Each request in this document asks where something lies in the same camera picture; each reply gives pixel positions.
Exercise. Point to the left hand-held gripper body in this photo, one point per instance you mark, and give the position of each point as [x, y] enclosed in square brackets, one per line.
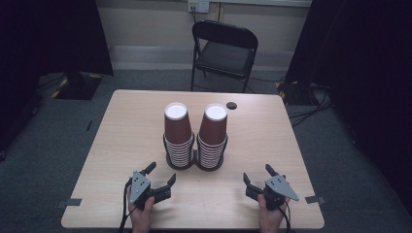
[140, 187]

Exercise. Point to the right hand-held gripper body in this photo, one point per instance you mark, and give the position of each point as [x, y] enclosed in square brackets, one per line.
[279, 189]

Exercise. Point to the stack of brown paper cups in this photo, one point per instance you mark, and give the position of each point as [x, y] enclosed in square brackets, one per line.
[177, 129]
[213, 131]

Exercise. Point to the person's left hand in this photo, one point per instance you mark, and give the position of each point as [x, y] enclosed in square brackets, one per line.
[141, 217]

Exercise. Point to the person's right hand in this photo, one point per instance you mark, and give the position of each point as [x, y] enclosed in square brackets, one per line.
[270, 220]

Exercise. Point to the grey tape strip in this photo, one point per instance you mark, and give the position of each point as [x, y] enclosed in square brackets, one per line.
[69, 202]
[315, 199]

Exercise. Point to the black pen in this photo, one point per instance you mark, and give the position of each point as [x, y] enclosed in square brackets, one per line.
[89, 125]

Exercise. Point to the black round table grommet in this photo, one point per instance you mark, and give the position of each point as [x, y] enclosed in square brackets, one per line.
[231, 105]

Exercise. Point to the black stand base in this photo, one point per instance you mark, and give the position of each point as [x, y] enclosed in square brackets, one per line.
[298, 93]
[77, 87]

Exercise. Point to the black folding chair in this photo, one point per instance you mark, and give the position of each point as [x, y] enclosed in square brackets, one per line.
[223, 58]

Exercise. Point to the dark curtain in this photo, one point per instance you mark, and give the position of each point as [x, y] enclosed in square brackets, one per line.
[366, 64]
[48, 39]

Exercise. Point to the white wall socket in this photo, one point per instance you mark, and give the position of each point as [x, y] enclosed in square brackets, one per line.
[198, 5]

